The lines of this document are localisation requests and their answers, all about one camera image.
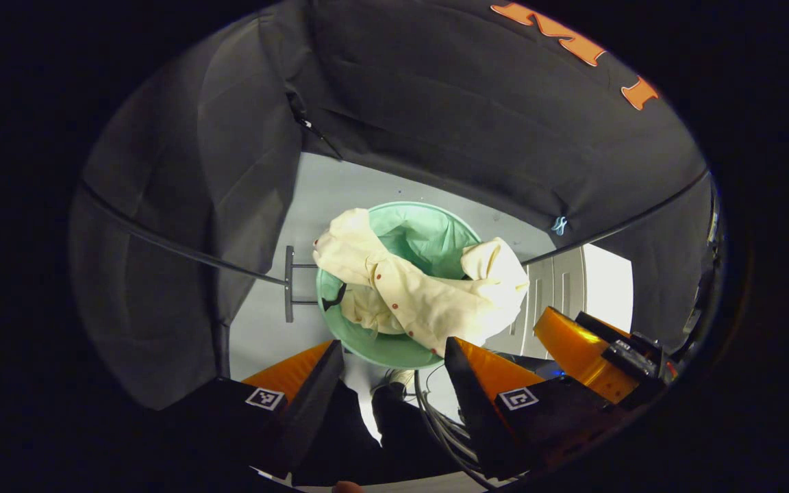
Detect green laundry hamper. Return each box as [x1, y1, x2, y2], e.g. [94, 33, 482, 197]
[316, 201, 484, 370]

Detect cream button shirt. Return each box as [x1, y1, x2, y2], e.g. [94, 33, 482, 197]
[312, 208, 531, 357]

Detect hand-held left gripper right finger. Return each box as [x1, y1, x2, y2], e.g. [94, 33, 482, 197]
[444, 336, 642, 481]

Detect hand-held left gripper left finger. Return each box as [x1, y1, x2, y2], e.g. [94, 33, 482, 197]
[162, 339, 345, 480]

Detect person's black trousers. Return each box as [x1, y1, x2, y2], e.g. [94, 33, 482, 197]
[290, 379, 462, 488]

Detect black metal clothes rack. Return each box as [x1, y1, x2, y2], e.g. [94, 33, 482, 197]
[78, 168, 712, 324]

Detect black cable bundle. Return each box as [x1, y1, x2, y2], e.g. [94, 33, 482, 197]
[412, 366, 505, 490]

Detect black backdrop cloth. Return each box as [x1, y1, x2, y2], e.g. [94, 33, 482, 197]
[69, 0, 721, 412]

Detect person's shoe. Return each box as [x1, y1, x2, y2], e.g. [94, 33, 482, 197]
[369, 368, 417, 403]

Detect white panelled cabinet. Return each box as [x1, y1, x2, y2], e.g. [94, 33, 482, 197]
[490, 245, 635, 360]

